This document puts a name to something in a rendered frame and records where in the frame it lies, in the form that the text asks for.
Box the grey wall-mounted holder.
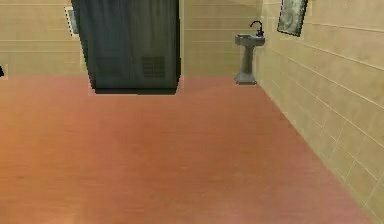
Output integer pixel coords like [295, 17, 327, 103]
[65, 6, 80, 37]

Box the grey pedestal sink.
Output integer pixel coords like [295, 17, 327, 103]
[233, 33, 266, 85]

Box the black sink faucet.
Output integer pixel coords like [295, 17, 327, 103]
[249, 20, 265, 38]

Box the dark green shower curtain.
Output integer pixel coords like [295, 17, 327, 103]
[70, 0, 182, 96]

